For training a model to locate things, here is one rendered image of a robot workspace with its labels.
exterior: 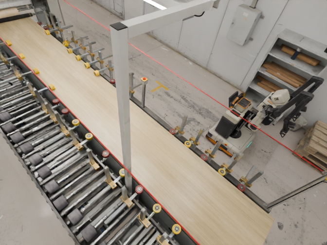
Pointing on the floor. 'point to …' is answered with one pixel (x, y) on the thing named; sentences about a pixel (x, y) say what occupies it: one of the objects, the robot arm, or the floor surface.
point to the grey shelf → (317, 53)
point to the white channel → (185, 12)
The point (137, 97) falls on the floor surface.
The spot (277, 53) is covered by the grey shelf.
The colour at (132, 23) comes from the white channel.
